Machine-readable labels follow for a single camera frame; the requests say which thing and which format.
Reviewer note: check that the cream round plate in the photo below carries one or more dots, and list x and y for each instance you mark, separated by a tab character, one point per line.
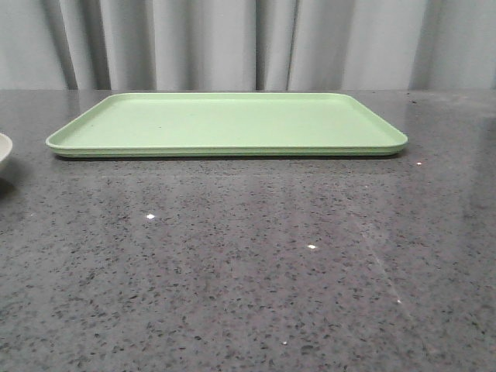
6	147

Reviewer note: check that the light green plastic tray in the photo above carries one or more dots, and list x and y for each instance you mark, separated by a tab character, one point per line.
222	124

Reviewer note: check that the grey pleated curtain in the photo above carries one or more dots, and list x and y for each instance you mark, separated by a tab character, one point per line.
247	45

